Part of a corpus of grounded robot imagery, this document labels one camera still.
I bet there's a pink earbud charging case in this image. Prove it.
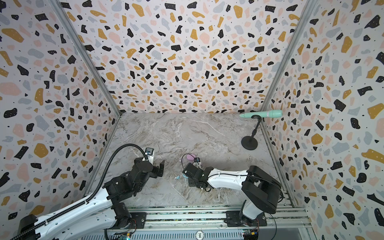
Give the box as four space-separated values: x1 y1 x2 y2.
187 154 196 162

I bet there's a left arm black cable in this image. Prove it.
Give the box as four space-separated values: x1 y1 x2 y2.
10 143 149 240

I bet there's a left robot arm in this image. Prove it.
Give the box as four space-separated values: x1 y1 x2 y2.
15 160 165 240

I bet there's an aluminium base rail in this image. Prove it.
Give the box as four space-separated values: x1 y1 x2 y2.
53 205 316 240

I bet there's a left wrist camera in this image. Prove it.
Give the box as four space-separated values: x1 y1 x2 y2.
145 148 155 165

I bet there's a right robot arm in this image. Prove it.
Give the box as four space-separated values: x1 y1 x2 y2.
183 163 284 226

